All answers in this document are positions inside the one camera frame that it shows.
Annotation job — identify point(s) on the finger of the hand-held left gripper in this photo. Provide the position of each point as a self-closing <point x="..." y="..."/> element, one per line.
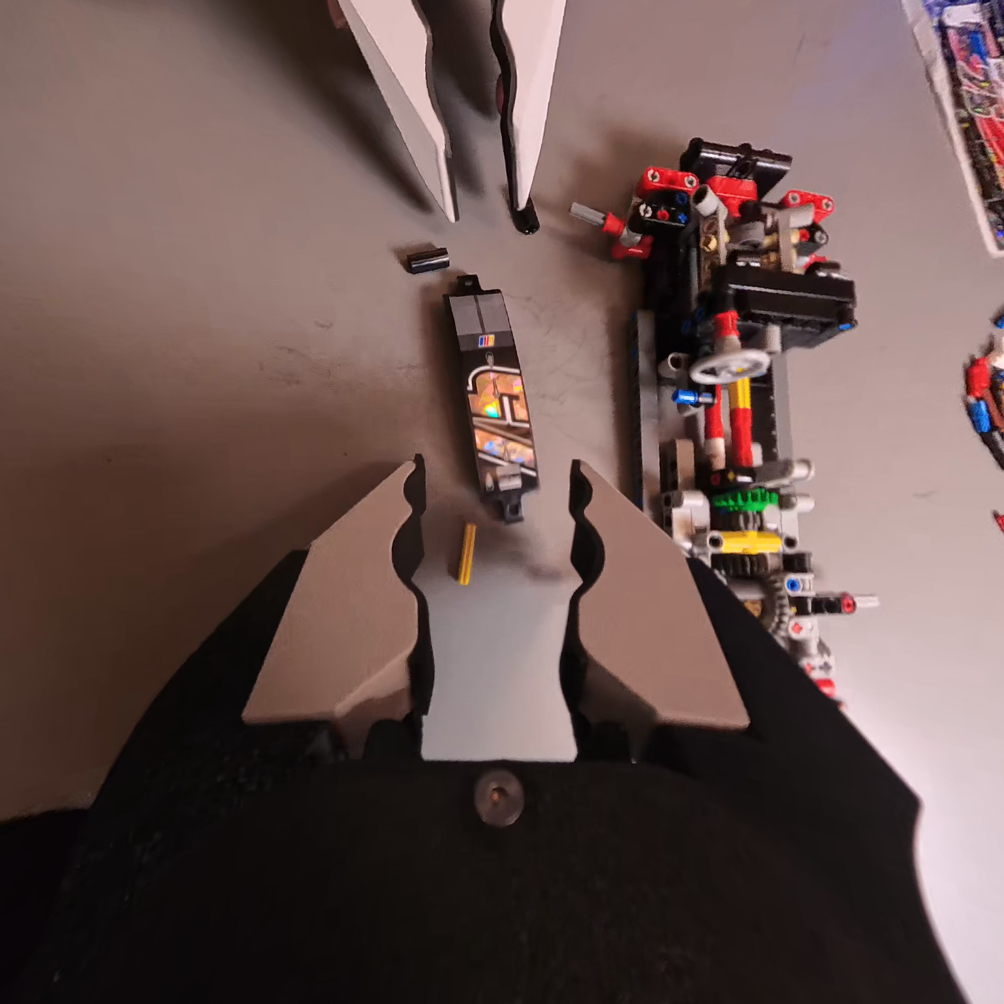
<point x="537" y="78"/>
<point x="400" y="63"/>

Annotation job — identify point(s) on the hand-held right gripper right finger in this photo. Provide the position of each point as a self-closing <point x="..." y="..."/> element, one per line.
<point x="651" y="620"/>

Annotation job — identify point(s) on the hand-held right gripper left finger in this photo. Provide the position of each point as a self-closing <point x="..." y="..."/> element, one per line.
<point x="345" y="612"/>

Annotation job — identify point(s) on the yellow lego axle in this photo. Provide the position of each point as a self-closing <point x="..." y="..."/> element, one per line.
<point x="467" y="553"/>

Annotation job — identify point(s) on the black lego axle connector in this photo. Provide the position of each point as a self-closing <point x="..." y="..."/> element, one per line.
<point x="427" y="260"/>

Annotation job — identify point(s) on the black stickered lego panel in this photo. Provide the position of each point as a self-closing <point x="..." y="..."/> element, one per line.
<point x="494" y="392"/>

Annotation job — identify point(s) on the lego car chassis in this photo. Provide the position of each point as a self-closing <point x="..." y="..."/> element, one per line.
<point x="745" y="314"/>

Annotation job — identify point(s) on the pile of loose lego parts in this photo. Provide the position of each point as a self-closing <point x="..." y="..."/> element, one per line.
<point x="987" y="392"/>

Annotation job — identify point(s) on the lego instruction booklet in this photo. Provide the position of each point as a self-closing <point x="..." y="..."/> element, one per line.
<point x="972" y="102"/>

